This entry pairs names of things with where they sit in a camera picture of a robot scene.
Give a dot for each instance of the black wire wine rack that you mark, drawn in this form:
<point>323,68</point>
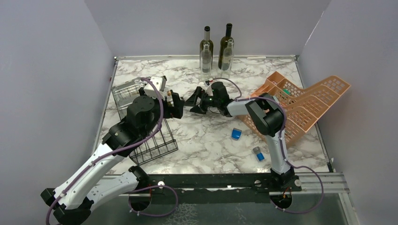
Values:
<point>141,125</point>

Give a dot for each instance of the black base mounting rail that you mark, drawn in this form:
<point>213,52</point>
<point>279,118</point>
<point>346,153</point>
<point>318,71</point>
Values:
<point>169,189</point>

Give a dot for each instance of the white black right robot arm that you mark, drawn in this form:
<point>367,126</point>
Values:
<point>268,117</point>

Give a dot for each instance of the blue grey small bottle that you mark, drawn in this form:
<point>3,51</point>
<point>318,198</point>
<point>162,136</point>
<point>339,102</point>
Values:
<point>258,153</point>

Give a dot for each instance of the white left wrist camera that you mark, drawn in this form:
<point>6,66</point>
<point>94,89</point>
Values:
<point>158,86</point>

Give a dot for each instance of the green bottle silver capsule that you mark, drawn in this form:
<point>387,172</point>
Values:
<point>206,38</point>

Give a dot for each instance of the clear glass bottle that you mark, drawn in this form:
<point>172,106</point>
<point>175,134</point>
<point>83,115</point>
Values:
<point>205,61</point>
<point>227,59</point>

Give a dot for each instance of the clear bottle cork stopper lower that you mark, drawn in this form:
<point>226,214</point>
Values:
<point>169,99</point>

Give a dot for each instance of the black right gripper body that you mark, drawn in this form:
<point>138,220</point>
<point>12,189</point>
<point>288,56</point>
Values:
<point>209,101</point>

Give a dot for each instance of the clear bottle cork stopper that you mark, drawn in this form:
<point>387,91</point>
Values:
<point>169,99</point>
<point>127,89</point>

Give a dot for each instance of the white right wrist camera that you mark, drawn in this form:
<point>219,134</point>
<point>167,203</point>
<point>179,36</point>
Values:
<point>208,88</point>

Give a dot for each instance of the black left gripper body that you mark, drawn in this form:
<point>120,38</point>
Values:
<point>167,111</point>

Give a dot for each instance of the green bottle black capsule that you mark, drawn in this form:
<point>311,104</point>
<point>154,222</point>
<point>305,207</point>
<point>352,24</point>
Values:
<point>223,43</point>

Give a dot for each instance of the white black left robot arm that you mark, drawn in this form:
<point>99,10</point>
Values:
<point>72,202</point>

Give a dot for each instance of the clear bottle cork stopper upper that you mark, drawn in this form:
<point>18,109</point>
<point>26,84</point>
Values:
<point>127,89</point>

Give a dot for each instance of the peach plastic stacked organizer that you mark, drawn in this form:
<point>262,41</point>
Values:
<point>304,107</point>

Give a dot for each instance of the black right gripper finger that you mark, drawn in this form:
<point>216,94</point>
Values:
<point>192,100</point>
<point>198,109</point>

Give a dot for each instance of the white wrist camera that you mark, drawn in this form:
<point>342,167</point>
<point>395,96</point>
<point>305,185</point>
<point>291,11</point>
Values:
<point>158,86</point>
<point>208,88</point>

